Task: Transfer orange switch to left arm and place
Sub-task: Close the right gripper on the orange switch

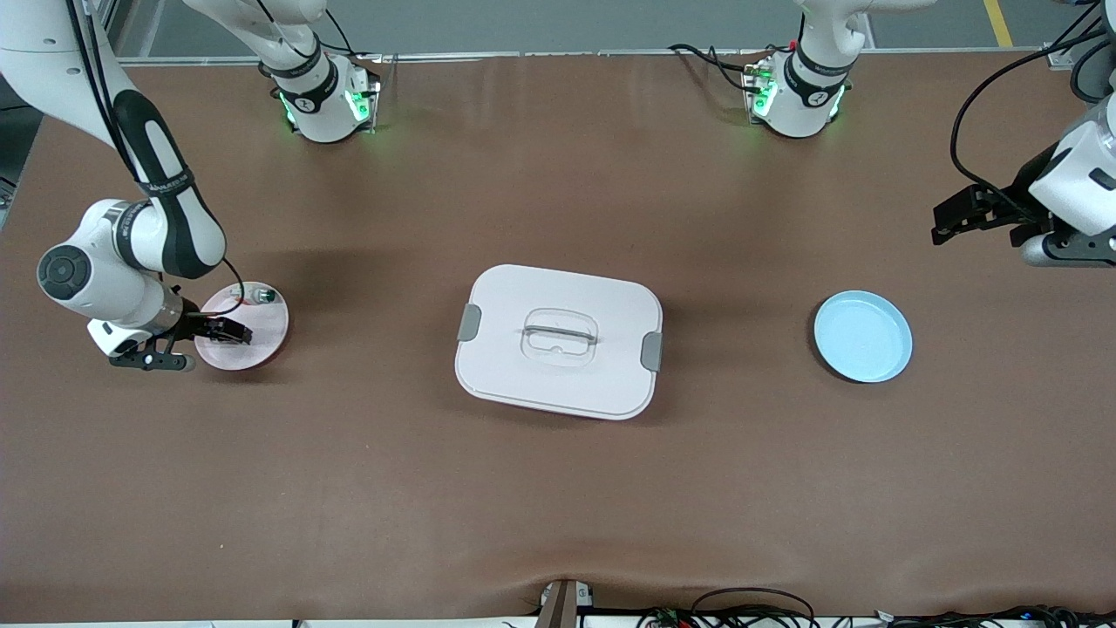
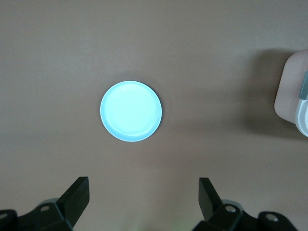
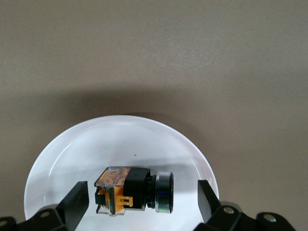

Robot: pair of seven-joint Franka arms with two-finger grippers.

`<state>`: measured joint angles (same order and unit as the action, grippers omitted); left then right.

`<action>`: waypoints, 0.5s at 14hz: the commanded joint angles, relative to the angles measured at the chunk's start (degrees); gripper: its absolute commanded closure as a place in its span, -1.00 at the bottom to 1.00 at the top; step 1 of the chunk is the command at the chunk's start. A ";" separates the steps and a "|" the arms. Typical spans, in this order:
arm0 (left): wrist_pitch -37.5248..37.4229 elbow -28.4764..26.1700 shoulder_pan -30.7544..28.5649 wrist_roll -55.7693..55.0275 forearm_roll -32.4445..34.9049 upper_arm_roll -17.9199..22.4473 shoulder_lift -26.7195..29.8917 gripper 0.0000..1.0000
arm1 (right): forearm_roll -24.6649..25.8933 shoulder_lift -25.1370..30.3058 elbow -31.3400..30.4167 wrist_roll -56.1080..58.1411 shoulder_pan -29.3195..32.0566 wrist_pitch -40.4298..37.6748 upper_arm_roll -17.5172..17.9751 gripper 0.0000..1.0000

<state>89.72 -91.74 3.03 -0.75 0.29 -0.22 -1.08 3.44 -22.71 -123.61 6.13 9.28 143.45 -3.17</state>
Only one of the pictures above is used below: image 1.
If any white lidded storage box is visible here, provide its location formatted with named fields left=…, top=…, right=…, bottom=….
left=454, top=264, right=664, bottom=421

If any pink round plate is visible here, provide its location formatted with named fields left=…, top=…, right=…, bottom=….
left=194, top=281, right=290, bottom=372

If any light blue round plate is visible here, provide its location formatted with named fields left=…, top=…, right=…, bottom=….
left=813, top=290, right=914, bottom=384

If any brown table cover mat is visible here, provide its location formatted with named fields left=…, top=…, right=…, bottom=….
left=0, top=48, right=1116, bottom=625

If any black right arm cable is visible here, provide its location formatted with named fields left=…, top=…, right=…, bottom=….
left=65, top=0, right=249, bottom=317

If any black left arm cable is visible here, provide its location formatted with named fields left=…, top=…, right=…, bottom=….
left=950, top=22, right=1116, bottom=223

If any black arm base cable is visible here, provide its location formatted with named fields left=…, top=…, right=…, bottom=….
left=667, top=42, right=777, bottom=95

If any tangled cable bundle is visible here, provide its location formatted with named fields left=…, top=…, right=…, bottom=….
left=636, top=604, right=1116, bottom=628

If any silver table edge rail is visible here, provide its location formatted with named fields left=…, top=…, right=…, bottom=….
left=113, top=48, right=1060, bottom=66

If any brown camera mount post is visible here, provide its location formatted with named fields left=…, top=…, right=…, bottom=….
left=536, top=578, right=595, bottom=628

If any black cable loop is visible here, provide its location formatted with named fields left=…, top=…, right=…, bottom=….
left=691, top=587, right=817, bottom=628

